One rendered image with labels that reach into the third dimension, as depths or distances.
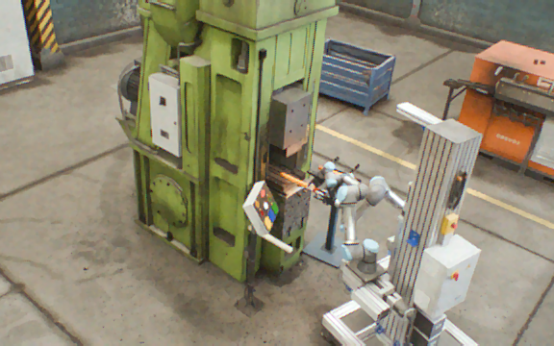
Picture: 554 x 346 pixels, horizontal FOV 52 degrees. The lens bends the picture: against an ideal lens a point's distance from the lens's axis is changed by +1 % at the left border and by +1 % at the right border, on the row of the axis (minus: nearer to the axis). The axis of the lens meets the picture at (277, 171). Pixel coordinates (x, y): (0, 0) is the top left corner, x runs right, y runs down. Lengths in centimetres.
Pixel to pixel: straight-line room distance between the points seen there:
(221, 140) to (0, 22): 484
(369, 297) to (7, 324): 289
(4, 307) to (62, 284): 47
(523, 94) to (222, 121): 395
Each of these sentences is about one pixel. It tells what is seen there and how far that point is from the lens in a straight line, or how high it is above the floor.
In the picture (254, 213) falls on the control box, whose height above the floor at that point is 112.
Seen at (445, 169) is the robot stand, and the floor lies 184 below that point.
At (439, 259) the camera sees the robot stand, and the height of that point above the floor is 123.
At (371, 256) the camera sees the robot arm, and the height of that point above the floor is 98.
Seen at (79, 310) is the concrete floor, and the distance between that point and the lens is 511.
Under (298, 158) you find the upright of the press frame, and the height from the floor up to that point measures 105.
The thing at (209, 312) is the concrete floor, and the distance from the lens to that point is 495.
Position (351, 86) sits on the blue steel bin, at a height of 34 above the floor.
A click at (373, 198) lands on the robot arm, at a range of 428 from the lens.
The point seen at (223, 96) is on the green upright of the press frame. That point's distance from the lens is 443.
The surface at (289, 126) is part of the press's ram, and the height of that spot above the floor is 156.
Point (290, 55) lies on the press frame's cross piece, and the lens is 437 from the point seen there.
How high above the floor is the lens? 360
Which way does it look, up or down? 32 degrees down
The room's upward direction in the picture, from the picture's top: 5 degrees clockwise
